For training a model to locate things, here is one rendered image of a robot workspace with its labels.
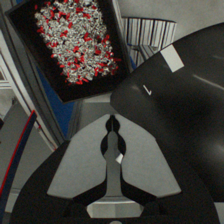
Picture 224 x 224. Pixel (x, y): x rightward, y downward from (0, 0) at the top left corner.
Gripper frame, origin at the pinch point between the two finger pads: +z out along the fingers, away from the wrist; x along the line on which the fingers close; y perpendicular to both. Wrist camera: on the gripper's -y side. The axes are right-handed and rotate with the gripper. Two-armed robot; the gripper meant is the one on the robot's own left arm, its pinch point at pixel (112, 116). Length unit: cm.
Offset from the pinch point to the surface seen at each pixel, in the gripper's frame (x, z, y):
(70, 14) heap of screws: -7.2, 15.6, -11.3
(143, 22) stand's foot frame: 23, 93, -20
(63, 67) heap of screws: -10.3, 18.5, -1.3
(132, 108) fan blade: 3.1, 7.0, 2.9
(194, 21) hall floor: 67, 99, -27
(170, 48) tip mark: 7.3, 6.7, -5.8
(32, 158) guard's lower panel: -64, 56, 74
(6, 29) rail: -20.6, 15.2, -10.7
